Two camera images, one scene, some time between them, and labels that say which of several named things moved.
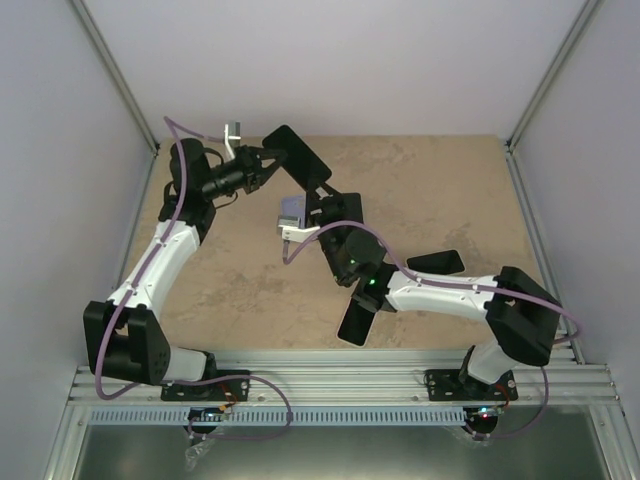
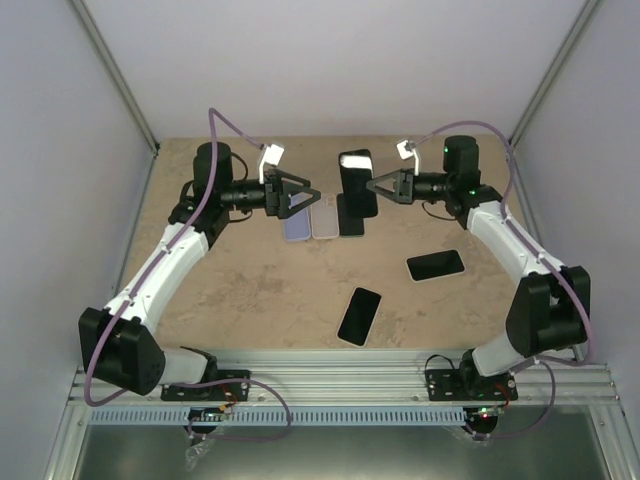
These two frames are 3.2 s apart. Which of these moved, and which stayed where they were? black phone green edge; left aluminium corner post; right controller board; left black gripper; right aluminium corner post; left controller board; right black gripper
Moved: left black gripper; right black gripper
Stayed: right aluminium corner post; left controller board; right controller board; black phone green edge; left aluminium corner post
